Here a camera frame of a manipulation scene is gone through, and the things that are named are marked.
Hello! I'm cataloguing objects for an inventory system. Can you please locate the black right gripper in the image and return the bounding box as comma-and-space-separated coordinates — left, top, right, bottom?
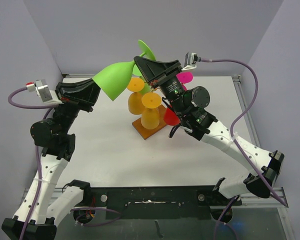
134, 56, 188, 116

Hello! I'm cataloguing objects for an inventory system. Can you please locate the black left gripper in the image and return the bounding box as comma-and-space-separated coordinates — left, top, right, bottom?
53, 76, 105, 136

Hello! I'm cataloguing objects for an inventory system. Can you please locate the green wine glass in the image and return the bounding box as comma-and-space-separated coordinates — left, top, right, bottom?
132, 65, 151, 95
92, 39, 158, 102

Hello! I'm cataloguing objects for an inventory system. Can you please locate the orange wine glass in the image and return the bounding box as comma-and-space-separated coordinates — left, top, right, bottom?
141, 92, 162, 130
127, 77, 145, 115

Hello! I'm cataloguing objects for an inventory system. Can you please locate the pink wine glass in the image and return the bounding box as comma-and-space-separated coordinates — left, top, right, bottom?
176, 72, 193, 84

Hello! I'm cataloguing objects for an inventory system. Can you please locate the red wine glass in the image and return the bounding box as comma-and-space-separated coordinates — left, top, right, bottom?
163, 108, 180, 126

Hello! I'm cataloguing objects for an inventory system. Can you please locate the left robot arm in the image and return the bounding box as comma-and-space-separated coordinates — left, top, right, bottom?
1, 78, 101, 240

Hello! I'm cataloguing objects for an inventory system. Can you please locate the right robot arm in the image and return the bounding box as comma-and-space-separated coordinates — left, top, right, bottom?
134, 56, 285, 205

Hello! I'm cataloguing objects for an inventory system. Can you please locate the wooden rack base board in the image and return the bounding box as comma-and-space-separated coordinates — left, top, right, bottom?
132, 104, 167, 140

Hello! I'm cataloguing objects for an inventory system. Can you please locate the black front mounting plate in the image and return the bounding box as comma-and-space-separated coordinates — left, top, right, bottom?
62, 177, 243, 221

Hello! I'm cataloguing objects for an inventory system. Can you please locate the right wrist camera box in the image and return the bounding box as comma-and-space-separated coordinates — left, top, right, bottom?
182, 52, 198, 71

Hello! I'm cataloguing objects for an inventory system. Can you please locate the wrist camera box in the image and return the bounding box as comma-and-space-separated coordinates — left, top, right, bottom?
182, 52, 198, 71
25, 79, 62, 105

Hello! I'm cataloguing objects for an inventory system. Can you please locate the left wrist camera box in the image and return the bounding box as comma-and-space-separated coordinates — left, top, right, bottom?
25, 79, 62, 105

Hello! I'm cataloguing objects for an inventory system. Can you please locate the aluminium frame rail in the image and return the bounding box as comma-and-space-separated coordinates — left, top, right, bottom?
18, 74, 290, 208

